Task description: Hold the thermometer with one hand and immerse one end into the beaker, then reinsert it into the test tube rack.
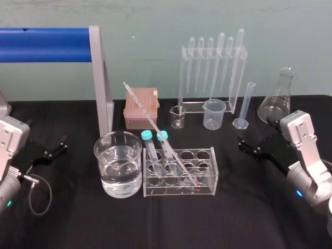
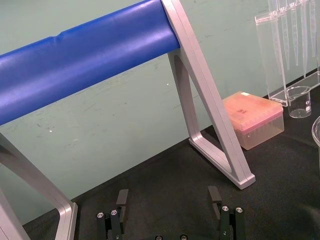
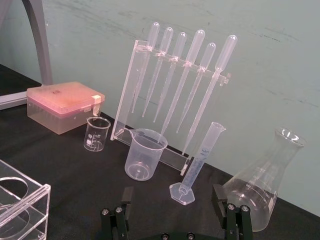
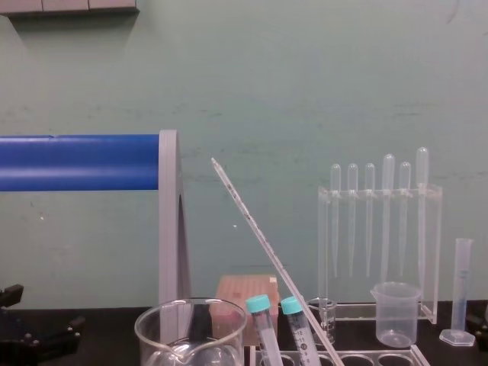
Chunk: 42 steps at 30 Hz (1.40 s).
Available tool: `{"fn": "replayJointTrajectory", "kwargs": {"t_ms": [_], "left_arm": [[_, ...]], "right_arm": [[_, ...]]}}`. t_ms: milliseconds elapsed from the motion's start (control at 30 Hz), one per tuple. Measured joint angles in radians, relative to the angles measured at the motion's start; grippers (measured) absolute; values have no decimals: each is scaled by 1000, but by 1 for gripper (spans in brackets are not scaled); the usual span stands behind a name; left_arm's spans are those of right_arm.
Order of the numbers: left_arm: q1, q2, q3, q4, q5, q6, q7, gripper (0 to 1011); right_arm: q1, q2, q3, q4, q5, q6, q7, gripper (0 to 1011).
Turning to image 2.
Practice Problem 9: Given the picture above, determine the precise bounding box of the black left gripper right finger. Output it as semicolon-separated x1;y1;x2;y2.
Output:
207;185;246;240

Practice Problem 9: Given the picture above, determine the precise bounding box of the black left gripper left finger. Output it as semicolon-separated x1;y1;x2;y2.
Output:
96;188;130;240

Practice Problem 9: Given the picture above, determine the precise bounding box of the clear acrylic pipette rack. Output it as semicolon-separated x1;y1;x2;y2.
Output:
254;0;320;105

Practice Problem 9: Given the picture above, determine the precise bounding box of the pink translucent pipette tip box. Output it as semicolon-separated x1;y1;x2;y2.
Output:
222;91;285;151

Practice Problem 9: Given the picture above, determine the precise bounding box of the blue padded roller bar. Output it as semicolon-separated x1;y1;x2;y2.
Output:
0;0;182;127

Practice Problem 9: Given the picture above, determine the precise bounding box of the small clear glass beaker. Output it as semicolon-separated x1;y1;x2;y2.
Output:
285;85;313;119

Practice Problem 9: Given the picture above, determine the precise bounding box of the clear plastic pipette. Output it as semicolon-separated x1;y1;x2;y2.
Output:
299;0;311;77
267;0;291;71
286;0;300;67
308;0;318;58

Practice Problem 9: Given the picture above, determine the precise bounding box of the black table cloth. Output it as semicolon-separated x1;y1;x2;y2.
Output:
21;69;320;240

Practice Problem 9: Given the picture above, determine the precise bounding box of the grey metal stand frame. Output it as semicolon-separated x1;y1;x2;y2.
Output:
0;0;256;240

